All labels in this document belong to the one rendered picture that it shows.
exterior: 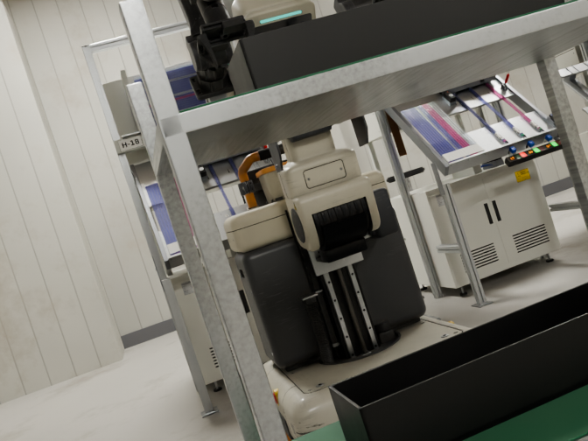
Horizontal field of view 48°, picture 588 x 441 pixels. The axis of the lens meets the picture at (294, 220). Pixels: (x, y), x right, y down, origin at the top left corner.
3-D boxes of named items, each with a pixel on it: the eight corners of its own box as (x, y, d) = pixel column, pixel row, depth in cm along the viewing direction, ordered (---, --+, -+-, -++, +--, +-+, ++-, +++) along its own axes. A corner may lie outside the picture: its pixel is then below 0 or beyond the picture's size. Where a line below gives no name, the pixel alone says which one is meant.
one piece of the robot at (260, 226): (276, 392, 231) (202, 169, 229) (413, 339, 243) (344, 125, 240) (296, 416, 199) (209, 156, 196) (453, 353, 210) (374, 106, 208)
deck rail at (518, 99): (559, 137, 346) (562, 128, 342) (556, 138, 346) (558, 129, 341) (482, 73, 394) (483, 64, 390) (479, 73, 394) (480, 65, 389)
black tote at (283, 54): (516, 46, 130) (499, -7, 130) (570, 17, 114) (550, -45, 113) (246, 127, 119) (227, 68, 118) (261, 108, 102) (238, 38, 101)
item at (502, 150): (556, 138, 346) (559, 128, 341) (448, 175, 330) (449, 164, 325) (555, 137, 346) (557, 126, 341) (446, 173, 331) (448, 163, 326)
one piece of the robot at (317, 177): (269, 261, 205) (211, 69, 195) (378, 223, 213) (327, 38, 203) (290, 276, 180) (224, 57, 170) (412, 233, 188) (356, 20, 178)
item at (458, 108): (513, 101, 371) (514, 94, 368) (410, 134, 356) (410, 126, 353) (479, 73, 393) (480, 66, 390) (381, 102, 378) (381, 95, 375)
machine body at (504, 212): (564, 257, 375) (532, 155, 373) (459, 299, 359) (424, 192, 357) (504, 256, 438) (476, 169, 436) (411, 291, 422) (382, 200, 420)
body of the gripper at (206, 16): (246, 20, 145) (235, -3, 148) (202, 31, 142) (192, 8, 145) (247, 41, 150) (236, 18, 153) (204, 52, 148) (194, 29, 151)
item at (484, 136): (556, 133, 345) (556, 129, 342) (447, 170, 329) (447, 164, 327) (533, 115, 357) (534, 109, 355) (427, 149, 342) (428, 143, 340)
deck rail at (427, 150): (448, 175, 331) (449, 165, 326) (444, 176, 330) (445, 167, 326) (381, 103, 378) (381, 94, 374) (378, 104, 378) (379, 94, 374)
